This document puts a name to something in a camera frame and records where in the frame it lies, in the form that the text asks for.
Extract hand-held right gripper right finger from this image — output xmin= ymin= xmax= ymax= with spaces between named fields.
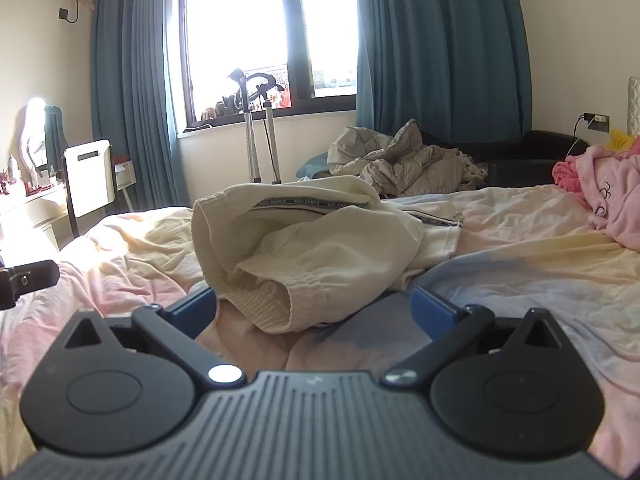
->
xmin=382 ymin=285 xmax=563 ymax=390

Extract lit vanity mirror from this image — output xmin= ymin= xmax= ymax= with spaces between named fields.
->
xmin=17 ymin=97 xmax=51 ymax=181

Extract cluster of potted plants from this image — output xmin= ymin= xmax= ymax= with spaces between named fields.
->
xmin=200 ymin=92 xmax=293 ymax=121

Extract white chair with black frame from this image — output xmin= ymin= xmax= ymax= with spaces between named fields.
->
xmin=60 ymin=139 xmax=118 ymax=238

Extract black sofa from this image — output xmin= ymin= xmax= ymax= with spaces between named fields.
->
xmin=420 ymin=130 xmax=591 ymax=188

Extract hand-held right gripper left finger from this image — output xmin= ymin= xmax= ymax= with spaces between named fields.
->
xmin=62 ymin=286 xmax=247 ymax=390

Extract garment steamer stand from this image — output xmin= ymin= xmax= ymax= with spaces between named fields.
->
xmin=225 ymin=67 xmax=291 ymax=186

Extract white sweatpants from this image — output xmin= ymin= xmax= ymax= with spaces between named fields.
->
xmin=0 ymin=182 xmax=640 ymax=461

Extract cream pants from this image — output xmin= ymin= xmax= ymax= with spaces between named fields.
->
xmin=191 ymin=176 xmax=466 ymax=335

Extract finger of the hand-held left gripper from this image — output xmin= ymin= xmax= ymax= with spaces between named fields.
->
xmin=0 ymin=259 xmax=61 ymax=311

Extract white quilted headboard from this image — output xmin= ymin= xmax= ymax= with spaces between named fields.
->
xmin=626 ymin=76 xmax=640 ymax=138

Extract teal pillow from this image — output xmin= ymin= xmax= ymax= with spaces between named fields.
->
xmin=296 ymin=152 xmax=333 ymax=180

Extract yellow plush toy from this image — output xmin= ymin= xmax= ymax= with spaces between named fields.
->
xmin=607 ymin=129 xmax=636 ymax=152

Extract blue curtain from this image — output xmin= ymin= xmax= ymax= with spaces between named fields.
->
xmin=350 ymin=0 xmax=533 ymax=146
xmin=90 ymin=0 xmax=193 ymax=211

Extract dark framed window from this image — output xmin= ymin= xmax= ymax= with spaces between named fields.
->
xmin=172 ymin=0 xmax=363 ymax=128

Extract dark green towel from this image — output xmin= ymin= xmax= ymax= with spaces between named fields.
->
xmin=44 ymin=105 xmax=68 ymax=166

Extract black charger cable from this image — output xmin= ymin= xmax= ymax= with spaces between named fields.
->
xmin=567 ymin=115 xmax=596 ymax=158

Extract grey quilted blanket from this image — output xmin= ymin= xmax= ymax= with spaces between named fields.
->
xmin=327 ymin=119 xmax=488 ymax=196

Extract cluster of cosmetic bottles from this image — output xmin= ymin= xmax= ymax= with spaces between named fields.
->
xmin=0 ymin=154 xmax=56 ymax=197

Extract white desk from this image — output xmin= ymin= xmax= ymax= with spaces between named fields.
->
xmin=0 ymin=157 xmax=136 ymax=256

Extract pink fleece robe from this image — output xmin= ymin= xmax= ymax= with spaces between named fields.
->
xmin=551 ymin=137 xmax=640 ymax=253

